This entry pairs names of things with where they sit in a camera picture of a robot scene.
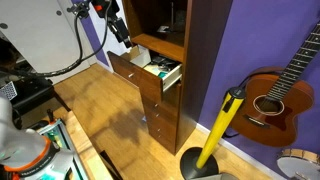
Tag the aluminium frame with green light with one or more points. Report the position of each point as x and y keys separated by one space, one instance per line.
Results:
x=61 y=140

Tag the white box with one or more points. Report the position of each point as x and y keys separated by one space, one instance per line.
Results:
x=141 y=58

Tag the brown acoustic guitar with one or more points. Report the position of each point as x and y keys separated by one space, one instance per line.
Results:
x=276 y=103

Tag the white paper item on shelf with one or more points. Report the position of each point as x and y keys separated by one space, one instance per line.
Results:
x=163 y=28

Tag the grey rounded object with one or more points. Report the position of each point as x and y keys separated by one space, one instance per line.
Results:
x=216 y=176

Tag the light wooden workbench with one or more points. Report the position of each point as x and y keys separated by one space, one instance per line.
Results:
x=86 y=150

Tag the tall dark wooden cabinet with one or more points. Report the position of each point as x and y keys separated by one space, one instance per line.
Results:
x=196 y=66

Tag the brown cardboard piece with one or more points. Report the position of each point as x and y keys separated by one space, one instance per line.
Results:
x=131 y=53

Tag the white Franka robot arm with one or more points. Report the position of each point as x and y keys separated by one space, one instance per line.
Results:
x=20 y=146

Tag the yellow stanchion post black base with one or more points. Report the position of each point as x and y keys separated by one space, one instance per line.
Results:
x=216 y=130

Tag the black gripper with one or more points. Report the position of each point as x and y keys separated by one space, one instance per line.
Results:
x=117 y=26

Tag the wooden drawer with metal knobs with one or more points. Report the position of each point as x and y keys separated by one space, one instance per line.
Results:
x=140 y=78

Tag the pile of small drawer clutter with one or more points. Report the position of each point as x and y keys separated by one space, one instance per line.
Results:
x=163 y=66

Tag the banjo with white head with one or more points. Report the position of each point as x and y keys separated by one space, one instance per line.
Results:
x=298 y=165

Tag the black white checkered marker card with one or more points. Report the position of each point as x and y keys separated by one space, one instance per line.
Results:
x=8 y=90

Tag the white door panel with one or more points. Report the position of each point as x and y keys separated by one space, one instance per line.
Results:
x=40 y=36

